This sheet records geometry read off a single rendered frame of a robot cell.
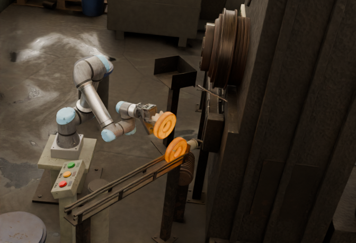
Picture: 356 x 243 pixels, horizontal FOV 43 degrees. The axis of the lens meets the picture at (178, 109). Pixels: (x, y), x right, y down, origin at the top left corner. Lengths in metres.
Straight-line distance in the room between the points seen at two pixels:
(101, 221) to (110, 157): 0.98
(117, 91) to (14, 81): 0.96
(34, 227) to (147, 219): 0.88
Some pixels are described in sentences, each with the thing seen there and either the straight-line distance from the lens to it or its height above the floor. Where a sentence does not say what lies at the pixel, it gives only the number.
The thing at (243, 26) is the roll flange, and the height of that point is 1.30.
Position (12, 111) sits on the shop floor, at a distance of 4.08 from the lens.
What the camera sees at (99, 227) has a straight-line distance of 2.67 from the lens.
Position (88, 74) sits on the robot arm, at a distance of 2.63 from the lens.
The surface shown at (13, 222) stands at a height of 0.43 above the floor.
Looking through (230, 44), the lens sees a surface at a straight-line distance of 2.48.
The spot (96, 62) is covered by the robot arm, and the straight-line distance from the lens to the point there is 2.68.
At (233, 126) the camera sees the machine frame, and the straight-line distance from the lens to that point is 2.46.
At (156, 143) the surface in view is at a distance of 3.68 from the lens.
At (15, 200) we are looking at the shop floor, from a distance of 3.24.
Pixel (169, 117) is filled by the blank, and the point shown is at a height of 0.88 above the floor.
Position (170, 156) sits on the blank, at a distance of 2.45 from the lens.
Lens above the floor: 2.23
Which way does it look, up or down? 33 degrees down
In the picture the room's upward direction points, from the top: 7 degrees clockwise
